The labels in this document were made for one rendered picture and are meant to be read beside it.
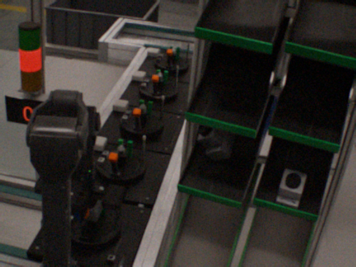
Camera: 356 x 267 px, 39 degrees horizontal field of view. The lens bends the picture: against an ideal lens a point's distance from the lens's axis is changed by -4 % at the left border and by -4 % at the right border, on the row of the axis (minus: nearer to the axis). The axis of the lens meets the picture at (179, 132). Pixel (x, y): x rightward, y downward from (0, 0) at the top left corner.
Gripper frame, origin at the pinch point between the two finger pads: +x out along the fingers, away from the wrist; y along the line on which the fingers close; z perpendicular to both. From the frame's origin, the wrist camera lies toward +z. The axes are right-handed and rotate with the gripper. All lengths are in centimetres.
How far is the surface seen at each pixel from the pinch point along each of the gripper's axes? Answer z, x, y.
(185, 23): -437, 104, -43
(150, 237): -10.3, 13.3, 13.7
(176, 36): -150, 14, -6
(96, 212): -4.7, 4.0, 2.0
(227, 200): 2.0, -11.1, 30.0
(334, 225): -40, 23, 63
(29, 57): -16.6, -25.5, -18.1
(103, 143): -42.0, 10.0, -7.8
